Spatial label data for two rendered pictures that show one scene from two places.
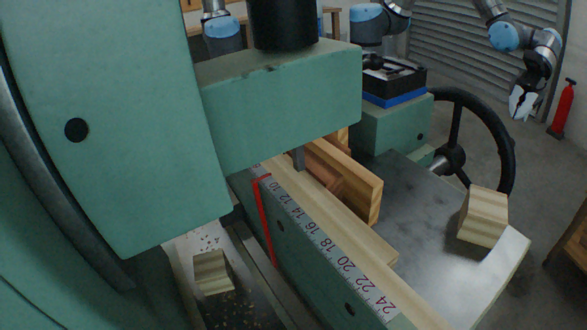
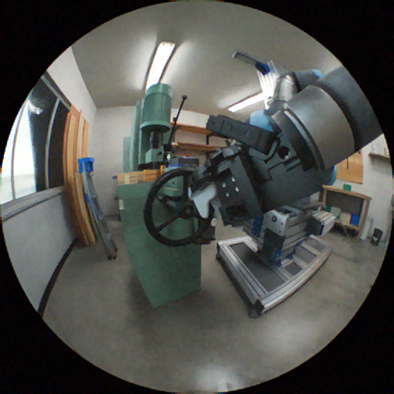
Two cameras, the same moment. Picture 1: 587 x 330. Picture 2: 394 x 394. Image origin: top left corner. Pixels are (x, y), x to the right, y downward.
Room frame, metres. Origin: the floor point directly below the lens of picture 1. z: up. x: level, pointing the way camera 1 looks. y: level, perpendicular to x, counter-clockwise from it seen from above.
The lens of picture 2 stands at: (0.36, -0.72, 0.94)
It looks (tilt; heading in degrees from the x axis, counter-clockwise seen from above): 12 degrees down; 82
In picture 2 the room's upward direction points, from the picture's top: straight up
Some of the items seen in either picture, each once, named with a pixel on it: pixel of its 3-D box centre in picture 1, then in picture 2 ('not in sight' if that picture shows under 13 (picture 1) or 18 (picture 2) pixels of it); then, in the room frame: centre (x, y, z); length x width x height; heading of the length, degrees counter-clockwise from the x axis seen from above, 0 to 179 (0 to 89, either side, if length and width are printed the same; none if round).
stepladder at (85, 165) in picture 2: not in sight; (94, 211); (-0.61, 0.40, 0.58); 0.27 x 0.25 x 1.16; 20
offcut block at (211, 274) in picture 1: (213, 272); not in sight; (0.19, 0.12, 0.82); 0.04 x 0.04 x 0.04; 14
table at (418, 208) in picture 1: (333, 156); (176, 184); (0.34, -0.06, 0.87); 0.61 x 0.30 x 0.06; 27
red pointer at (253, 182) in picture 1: (272, 227); not in sight; (0.20, 0.03, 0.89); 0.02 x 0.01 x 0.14; 117
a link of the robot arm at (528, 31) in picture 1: (515, 35); not in sight; (0.59, -0.65, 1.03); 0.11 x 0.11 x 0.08; 29
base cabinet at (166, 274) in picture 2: not in sight; (157, 248); (0.16, 0.10, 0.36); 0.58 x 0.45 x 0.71; 117
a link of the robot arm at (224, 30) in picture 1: (223, 36); not in sight; (0.94, 0.18, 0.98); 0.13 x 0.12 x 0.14; 18
